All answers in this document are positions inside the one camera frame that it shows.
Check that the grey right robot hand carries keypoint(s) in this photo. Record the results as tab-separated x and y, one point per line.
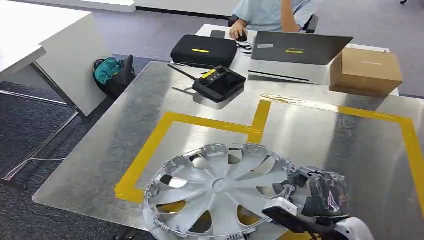
326	195

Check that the silver plastic wheel hubcap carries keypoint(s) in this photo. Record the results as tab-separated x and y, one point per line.
215	192

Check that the brown cardboard box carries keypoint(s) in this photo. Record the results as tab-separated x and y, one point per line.
367	71

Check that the dark grey laptop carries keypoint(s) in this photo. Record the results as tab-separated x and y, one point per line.
298	48

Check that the black remote controller with antenna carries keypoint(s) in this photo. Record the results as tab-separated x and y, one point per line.
218	84

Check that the black computer mouse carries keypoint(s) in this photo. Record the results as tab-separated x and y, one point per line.
242	37

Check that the black zip case yellow stripe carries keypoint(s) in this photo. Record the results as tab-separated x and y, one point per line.
203	51

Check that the person in light blue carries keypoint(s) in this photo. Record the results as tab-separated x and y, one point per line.
268	13

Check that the black smartphone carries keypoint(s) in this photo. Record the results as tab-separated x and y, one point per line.
217	34

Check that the black and teal bag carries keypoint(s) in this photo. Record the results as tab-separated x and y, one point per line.
114	74

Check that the large white desk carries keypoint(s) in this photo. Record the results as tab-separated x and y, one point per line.
49	49

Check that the black and white right wrist camera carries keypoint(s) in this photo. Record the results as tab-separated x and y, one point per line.
288	215

